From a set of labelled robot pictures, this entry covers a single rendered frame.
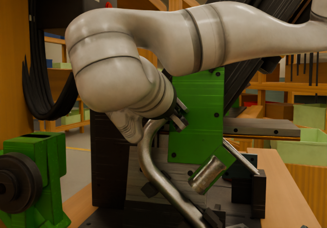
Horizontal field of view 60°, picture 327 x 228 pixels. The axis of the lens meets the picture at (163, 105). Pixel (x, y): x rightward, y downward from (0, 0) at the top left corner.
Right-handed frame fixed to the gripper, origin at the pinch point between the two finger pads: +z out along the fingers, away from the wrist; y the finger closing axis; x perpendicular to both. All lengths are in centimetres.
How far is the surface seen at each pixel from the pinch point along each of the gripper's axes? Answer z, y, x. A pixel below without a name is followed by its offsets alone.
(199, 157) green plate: 2.9, -11.3, 2.3
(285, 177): 53, -33, -12
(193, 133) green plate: 2.9, -6.8, -0.1
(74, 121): 493, 255, 202
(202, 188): -0.3, -16.3, 5.5
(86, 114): 535, 268, 184
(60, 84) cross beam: 12.8, 30.6, 19.6
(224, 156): 2.6, -14.5, -1.7
